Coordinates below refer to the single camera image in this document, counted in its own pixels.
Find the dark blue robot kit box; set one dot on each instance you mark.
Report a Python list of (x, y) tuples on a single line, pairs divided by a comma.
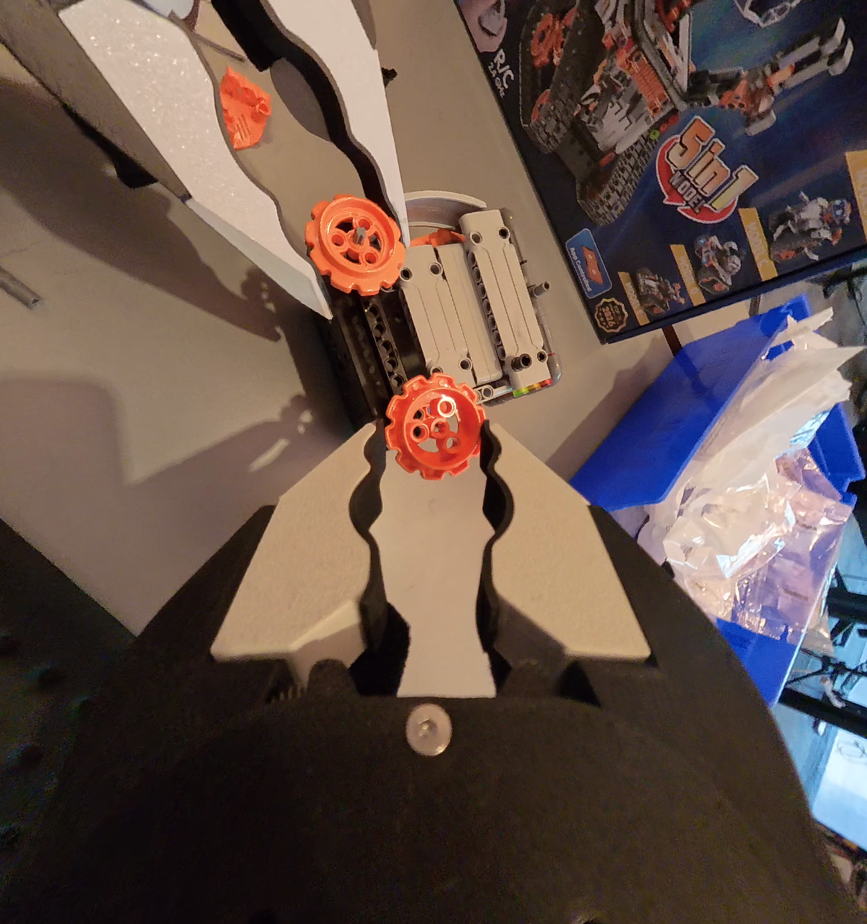
[(693, 144)]

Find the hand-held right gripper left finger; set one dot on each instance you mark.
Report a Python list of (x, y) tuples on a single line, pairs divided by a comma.
[(289, 577)]

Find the small silver metal tube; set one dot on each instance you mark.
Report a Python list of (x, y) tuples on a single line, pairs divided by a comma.
[(7, 283)]

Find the orange wedge panel part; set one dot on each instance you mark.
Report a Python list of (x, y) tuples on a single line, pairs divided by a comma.
[(244, 115)]

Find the clear plastic parts bags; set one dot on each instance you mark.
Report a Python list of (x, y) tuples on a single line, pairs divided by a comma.
[(765, 469)]

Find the grey building-block robot model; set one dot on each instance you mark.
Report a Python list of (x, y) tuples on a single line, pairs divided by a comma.
[(476, 310)]

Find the orange sprocket wheel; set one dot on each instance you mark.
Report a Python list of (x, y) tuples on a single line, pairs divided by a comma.
[(411, 447), (332, 245)]

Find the blue plastic bin with bags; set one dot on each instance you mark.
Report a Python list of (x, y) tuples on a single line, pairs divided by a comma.
[(664, 419)]

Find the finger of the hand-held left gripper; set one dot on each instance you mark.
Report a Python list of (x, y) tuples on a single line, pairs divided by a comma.
[(361, 86), (173, 108)]

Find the black dimpled chair seat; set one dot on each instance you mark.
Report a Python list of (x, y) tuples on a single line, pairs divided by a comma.
[(29, 686)]

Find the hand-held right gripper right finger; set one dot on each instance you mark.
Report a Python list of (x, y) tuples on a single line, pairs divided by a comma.
[(570, 577)]

